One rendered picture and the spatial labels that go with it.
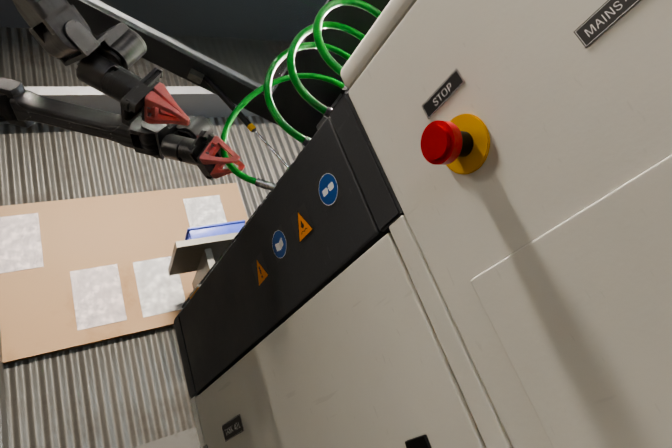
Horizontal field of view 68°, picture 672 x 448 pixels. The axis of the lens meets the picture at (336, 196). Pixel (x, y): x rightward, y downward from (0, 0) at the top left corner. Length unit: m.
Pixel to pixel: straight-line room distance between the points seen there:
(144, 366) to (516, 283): 2.30
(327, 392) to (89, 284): 2.15
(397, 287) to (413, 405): 0.11
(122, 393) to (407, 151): 2.22
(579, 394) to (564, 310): 0.06
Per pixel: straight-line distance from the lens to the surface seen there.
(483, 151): 0.43
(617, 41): 0.39
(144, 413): 2.56
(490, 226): 0.43
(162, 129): 1.19
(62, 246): 2.80
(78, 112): 1.32
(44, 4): 0.95
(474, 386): 0.47
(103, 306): 2.66
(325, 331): 0.62
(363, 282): 0.55
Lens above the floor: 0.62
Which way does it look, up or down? 25 degrees up
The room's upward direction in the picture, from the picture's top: 22 degrees counter-clockwise
